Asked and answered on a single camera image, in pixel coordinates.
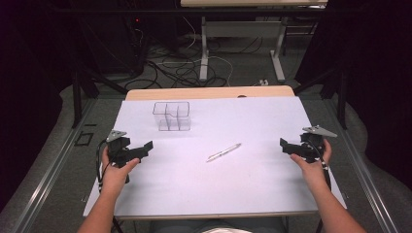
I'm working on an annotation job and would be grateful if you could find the black computer tower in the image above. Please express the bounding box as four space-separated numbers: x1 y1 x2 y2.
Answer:
93 14 149 77

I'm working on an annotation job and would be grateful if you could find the black metal stand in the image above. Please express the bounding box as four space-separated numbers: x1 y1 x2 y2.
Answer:
292 66 348 131
71 69 129 129

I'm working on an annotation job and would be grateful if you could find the white table mat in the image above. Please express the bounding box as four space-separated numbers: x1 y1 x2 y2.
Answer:
83 96 348 218

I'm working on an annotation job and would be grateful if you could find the silver white pen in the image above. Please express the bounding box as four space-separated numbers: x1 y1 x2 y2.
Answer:
206 143 243 163

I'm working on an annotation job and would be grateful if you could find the black horizontal bar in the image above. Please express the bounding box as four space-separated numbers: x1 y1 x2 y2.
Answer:
52 7 359 16

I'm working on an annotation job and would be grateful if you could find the metal floor rail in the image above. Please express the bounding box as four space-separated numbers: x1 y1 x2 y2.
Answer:
324 98 401 233
11 98 98 233

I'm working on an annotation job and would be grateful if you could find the tangle of black floor cables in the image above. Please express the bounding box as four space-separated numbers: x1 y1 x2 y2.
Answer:
124 35 265 91

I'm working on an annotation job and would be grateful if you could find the clear acrylic pen holder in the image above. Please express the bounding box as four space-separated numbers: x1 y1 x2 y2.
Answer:
152 101 192 132

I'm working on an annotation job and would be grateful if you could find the white floor cable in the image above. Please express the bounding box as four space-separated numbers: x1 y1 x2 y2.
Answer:
161 16 235 87

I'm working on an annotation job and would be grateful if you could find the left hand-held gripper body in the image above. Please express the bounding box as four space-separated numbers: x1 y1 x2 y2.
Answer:
106 129 141 169

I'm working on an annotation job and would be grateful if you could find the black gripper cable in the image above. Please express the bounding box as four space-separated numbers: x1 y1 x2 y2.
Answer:
95 139 113 193
309 140 333 193

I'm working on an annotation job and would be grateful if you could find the person's right hand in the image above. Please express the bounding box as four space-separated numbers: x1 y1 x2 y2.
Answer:
290 139 333 186

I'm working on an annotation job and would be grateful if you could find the person's left hand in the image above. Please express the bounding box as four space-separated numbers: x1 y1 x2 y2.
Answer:
101 147 141 192

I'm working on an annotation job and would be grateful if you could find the white metal desk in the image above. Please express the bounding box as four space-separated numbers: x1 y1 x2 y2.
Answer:
180 0 328 83

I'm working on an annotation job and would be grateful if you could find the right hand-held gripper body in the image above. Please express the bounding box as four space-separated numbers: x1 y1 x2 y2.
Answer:
298 125 338 164

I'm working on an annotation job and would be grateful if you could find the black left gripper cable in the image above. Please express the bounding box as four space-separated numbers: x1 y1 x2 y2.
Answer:
95 139 113 193

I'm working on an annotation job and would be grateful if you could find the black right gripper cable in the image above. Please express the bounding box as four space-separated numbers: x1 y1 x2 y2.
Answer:
309 140 333 193

